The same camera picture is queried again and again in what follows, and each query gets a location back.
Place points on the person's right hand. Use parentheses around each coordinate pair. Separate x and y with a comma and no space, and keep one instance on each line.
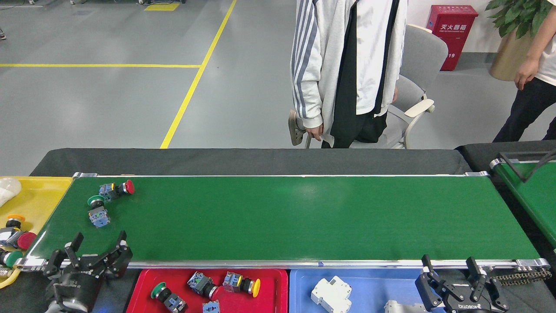
(526,73)
(315,131)

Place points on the long green conveyor belt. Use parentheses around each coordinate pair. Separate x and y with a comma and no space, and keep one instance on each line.
(304,217)

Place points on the black guide bar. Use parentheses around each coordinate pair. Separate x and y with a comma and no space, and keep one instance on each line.
(511,167)

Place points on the yellow plastic tray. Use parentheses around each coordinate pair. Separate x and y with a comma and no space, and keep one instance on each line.
(43,195)

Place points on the green leafy plant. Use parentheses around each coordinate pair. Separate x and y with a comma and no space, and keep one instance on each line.
(521,15)

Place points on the red fire extinguisher box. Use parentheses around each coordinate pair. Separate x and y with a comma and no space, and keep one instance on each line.
(451,39)

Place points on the red push button switch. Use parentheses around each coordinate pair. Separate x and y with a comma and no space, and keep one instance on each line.
(196,280)
(27,240)

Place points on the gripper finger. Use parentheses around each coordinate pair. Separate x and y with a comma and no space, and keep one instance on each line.
(477,271)
(428,271)
(121,256)
(69,254)

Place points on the gold plant pot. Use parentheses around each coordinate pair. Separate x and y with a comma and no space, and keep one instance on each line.
(508,56)

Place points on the short green conveyor belt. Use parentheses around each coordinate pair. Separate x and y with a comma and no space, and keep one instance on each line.
(538,195)

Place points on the white circuit breaker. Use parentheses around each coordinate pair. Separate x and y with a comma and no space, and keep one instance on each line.
(332,294)
(402,308)

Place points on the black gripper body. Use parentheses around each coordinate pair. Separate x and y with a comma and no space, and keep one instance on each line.
(76,287)
(467,308)

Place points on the red plastic tray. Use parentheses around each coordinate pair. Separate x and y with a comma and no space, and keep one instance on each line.
(273,300)

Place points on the blue plastic tray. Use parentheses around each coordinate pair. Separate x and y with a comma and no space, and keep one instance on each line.
(373,287)

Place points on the grey office chair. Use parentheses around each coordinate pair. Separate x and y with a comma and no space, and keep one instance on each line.
(421,56)

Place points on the person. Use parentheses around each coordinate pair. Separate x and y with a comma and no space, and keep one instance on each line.
(530,113)
(325,43)

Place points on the white rounded object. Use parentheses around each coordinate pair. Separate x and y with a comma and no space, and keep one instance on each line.
(8,191)

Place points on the yellow push button switch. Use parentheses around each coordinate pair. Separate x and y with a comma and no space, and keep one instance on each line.
(232,281)
(13,222)

